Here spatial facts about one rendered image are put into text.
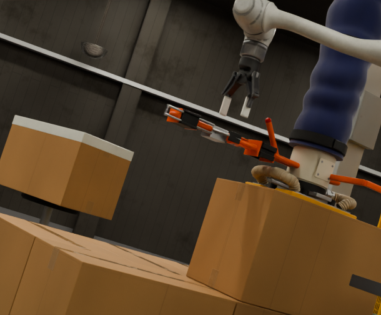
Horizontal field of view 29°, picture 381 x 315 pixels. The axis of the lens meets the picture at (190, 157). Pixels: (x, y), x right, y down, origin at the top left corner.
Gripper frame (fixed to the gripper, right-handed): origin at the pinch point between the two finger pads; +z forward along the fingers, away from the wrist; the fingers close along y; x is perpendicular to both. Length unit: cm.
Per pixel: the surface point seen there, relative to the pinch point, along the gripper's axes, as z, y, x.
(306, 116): -9.9, -0.3, -31.7
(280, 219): 31.0, -17.6, -20.1
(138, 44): -179, 747, -295
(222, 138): 10.2, -2.0, 2.5
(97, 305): 74, -20, 38
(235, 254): 47, -6, -15
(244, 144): 9.3, -1.8, -7.3
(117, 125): -55, 744, -304
